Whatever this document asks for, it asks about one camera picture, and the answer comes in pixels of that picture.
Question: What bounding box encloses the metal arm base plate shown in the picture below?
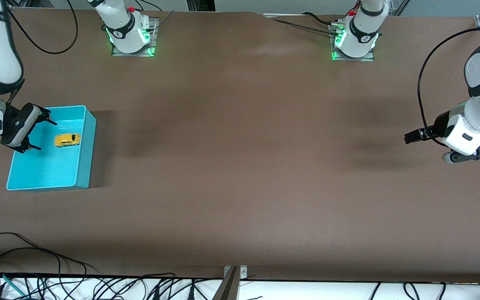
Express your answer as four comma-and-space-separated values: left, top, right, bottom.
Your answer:
111, 17, 160, 58
330, 24, 376, 62

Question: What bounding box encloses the thin black cable loop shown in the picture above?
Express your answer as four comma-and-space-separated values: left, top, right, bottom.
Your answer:
0, 232, 40, 250
0, 247, 97, 278

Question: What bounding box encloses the small metal bracket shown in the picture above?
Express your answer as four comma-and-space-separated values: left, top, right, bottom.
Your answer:
223, 265, 248, 280

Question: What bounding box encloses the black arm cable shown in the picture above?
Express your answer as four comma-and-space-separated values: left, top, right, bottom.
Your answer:
417, 27, 480, 146
7, 0, 78, 55

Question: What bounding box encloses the turquoise plastic bin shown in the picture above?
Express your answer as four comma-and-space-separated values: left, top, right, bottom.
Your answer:
6, 105, 97, 191

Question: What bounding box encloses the thick black base cable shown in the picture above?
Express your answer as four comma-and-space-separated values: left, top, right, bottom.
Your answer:
302, 12, 336, 25

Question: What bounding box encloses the aluminium frame post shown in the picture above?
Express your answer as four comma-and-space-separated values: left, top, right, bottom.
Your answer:
389, 0, 409, 16

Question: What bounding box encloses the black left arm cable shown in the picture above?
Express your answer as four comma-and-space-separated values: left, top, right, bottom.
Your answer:
417, 27, 480, 146

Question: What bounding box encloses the grey metal bar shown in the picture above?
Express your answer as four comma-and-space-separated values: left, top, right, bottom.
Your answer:
212, 267, 239, 300

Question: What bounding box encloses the thin black base cable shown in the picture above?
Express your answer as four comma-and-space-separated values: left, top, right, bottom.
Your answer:
271, 18, 338, 35

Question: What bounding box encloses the yellow beetle toy car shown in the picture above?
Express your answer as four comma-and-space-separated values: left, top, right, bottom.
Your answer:
54, 133, 81, 148

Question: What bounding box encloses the brown table mat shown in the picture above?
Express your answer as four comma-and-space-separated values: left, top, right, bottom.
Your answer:
0, 7, 480, 285

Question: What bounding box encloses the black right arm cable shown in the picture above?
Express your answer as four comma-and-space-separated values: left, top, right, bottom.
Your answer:
7, 0, 78, 55

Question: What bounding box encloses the teal cable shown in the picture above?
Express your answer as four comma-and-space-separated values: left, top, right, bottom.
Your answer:
2, 274, 27, 298

